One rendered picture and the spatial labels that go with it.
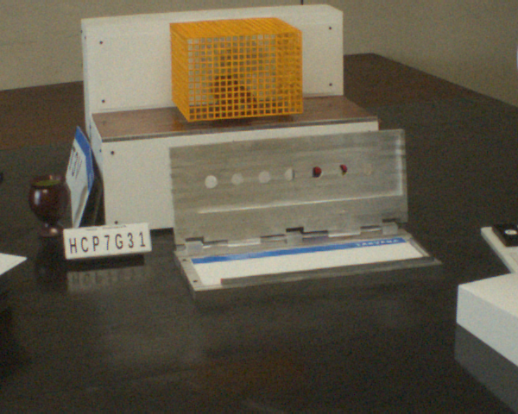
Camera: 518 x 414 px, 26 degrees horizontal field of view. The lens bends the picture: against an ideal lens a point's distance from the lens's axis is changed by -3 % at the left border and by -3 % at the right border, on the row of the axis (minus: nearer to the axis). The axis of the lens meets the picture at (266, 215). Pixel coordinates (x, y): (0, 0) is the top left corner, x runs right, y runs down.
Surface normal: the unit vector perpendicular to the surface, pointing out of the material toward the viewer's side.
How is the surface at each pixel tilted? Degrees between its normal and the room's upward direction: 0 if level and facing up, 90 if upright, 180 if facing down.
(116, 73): 90
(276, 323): 0
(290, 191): 81
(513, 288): 4
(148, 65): 90
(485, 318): 90
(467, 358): 0
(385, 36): 90
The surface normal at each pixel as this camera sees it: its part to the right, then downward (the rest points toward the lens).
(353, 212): 0.24, 0.14
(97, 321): -0.01, -0.95
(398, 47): 0.38, 0.29
